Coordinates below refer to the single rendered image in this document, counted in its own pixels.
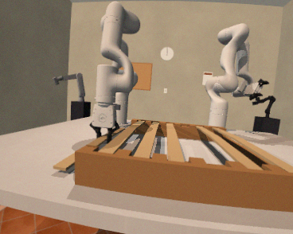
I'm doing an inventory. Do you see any tan wooden slat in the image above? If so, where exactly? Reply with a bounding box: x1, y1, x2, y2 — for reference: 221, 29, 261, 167
99, 121, 145, 154
134, 122, 159, 158
53, 127, 125, 171
196, 126, 263, 170
166, 123, 185, 162
212, 127, 293, 173

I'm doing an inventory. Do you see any wooden bed frame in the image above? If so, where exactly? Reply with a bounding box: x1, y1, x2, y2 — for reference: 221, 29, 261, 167
75, 123, 293, 213

